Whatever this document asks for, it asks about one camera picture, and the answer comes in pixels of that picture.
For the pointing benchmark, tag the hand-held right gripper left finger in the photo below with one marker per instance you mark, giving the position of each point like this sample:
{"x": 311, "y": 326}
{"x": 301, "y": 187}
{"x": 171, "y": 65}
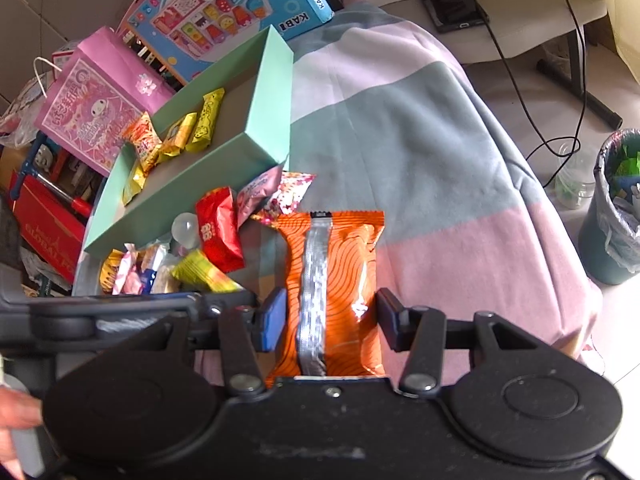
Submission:
{"x": 273, "y": 317}

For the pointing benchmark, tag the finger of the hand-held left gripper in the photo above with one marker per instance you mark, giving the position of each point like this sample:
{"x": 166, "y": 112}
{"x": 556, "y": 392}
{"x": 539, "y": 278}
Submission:
{"x": 200, "y": 302}

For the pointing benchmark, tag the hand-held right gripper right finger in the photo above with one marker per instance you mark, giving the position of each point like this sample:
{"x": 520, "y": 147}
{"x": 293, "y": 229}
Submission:
{"x": 392, "y": 322}

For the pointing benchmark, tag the large orange snack packet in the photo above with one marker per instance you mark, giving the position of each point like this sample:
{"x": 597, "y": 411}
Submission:
{"x": 345, "y": 260}

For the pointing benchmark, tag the green cardboard box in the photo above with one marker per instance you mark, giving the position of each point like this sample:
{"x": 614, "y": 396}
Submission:
{"x": 250, "y": 120}

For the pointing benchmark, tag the person's left hand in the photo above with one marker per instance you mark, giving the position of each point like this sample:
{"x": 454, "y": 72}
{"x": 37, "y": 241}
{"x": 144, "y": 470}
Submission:
{"x": 17, "y": 407}

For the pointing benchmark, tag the yellow-green snack packet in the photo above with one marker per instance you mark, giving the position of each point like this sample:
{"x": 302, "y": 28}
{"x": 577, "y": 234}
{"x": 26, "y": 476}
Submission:
{"x": 202, "y": 272}

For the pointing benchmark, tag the white and blue candy packet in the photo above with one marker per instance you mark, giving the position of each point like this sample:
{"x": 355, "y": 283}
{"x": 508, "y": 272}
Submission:
{"x": 155, "y": 265}

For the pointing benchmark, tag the clear plastic ball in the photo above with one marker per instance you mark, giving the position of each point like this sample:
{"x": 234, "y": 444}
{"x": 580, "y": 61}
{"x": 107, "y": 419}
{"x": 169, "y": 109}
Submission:
{"x": 185, "y": 230}

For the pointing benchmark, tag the red snack packet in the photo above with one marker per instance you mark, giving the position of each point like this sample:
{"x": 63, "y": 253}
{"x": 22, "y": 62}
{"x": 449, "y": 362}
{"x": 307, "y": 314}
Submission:
{"x": 217, "y": 230}

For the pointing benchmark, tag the pink and white candy packet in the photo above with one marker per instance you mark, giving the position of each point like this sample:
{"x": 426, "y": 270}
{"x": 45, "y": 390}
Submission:
{"x": 127, "y": 272}

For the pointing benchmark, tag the yellow-orange candy packet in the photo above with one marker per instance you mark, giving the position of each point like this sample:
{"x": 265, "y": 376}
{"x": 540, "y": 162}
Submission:
{"x": 107, "y": 272}

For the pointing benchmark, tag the red box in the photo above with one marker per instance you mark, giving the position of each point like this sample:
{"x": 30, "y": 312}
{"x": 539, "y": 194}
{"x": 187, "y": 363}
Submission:
{"x": 45, "y": 225}

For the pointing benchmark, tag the pink snack packet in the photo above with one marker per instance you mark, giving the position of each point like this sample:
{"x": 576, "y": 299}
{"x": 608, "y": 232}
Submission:
{"x": 255, "y": 192}

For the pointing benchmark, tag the floral print snack packet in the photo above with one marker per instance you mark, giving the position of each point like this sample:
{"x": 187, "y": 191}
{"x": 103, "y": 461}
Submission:
{"x": 295, "y": 192}

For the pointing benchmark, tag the small yellow snack packet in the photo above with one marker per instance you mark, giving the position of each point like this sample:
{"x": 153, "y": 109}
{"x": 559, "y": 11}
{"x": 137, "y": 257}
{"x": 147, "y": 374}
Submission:
{"x": 134, "y": 185}

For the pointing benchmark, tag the pastel striped blanket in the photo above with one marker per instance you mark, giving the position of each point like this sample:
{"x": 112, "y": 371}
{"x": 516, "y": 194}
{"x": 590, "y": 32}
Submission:
{"x": 425, "y": 170}

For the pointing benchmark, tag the plain yellow snack packet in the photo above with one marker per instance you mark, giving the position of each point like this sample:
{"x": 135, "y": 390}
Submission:
{"x": 177, "y": 135}

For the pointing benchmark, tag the small orange snack packet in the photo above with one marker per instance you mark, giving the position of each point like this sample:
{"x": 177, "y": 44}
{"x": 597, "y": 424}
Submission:
{"x": 144, "y": 142}

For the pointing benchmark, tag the yellow cartoon print snack packet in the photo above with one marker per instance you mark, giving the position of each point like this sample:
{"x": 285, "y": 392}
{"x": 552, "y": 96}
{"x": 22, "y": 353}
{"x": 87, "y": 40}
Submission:
{"x": 206, "y": 120}

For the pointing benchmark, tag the white plastic bag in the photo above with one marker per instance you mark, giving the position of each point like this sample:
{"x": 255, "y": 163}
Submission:
{"x": 20, "y": 115}

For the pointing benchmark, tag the pink gift bag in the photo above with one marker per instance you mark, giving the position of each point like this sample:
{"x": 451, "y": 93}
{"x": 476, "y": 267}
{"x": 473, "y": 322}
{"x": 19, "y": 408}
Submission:
{"x": 95, "y": 105}

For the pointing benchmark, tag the grey trash bin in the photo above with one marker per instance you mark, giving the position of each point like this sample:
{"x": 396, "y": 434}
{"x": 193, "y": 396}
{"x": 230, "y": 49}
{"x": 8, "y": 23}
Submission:
{"x": 607, "y": 240}

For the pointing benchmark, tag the clear plastic bottle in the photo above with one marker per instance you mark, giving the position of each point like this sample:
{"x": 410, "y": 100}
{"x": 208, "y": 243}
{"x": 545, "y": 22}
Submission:
{"x": 575, "y": 180}

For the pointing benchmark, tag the blue toy box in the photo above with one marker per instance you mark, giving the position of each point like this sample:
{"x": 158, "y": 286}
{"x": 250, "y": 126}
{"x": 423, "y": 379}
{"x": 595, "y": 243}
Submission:
{"x": 220, "y": 10}

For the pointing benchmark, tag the black phone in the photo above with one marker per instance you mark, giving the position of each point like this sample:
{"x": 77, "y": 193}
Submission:
{"x": 452, "y": 2}

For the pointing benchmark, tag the white folding table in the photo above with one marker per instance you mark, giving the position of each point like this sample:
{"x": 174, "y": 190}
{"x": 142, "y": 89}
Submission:
{"x": 530, "y": 20}

